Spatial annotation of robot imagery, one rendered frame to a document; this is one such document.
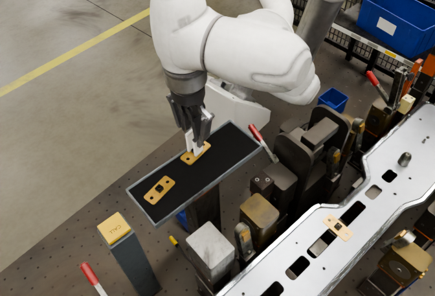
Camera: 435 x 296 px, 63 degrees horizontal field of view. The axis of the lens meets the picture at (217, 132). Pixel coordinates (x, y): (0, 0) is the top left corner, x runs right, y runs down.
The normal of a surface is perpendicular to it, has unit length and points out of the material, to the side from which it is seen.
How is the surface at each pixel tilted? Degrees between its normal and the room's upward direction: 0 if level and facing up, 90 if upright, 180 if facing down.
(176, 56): 92
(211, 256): 0
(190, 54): 87
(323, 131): 0
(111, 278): 0
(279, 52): 37
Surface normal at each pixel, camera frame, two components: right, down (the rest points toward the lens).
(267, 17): 0.10, -0.73
